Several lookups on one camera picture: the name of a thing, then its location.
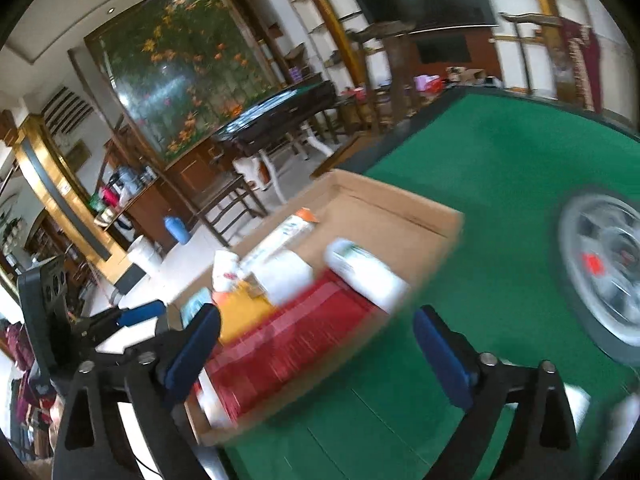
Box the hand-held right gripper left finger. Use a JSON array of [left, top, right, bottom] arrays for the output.
[[52, 304, 222, 480]]

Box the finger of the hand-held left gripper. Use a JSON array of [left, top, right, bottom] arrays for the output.
[[75, 300, 167, 348]]

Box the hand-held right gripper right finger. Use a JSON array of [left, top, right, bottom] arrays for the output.
[[412, 305, 608, 480]]

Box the yellow packet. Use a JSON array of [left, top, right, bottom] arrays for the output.
[[217, 280, 276, 346]]

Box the red packet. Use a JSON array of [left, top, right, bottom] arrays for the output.
[[200, 267, 396, 423]]

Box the white charger plug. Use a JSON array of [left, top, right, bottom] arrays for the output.
[[255, 252, 313, 306]]

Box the long grey ointment box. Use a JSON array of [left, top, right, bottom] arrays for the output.
[[240, 208, 320, 281]]

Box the cardboard box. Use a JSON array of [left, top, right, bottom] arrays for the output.
[[165, 169, 466, 447]]

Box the small teal box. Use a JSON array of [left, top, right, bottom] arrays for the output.
[[180, 287, 216, 328]]

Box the white bucket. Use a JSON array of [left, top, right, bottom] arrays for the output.
[[127, 235, 163, 273]]

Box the red and white container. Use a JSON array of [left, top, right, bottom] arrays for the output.
[[212, 250, 242, 293]]

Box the blue bottle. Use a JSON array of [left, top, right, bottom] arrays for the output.
[[164, 216, 191, 246]]

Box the white bottle green label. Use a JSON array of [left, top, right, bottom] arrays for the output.
[[324, 238, 411, 313]]

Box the dark wooden chair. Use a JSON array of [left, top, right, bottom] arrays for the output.
[[165, 160, 271, 247]]

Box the round grey table control panel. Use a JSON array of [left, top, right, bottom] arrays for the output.
[[550, 187, 640, 366]]

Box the black side table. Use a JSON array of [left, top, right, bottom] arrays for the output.
[[212, 80, 341, 161]]

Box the wooden chair with cloth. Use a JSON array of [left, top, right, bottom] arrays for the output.
[[500, 12, 606, 111]]

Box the dark red cloth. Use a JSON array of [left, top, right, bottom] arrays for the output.
[[560, 17, 606, 113]]

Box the floral wall mural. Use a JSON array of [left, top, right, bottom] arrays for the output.
[[85, 0, 281, 168]]

